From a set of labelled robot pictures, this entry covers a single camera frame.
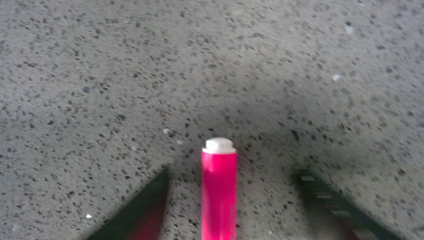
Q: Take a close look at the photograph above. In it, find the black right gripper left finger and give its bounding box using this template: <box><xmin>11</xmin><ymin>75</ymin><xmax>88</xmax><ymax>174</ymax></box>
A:
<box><xmin>87</xmin><ymin>167</ymin><xmax>170</xmax><ymax>240</ymax></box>

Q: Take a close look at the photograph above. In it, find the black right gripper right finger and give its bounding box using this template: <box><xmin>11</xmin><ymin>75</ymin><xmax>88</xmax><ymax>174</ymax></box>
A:
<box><xmin>293</xmin><ymin>169</ymin><xmax>401</xmax><ymax>240</ymax></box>

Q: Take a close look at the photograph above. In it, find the pink pen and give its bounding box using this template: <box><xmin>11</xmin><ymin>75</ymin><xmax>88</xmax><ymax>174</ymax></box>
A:
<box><xmin>201</xmin><ymin>137</ymin><xmax>238</xmax><ymax>240</ymax></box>

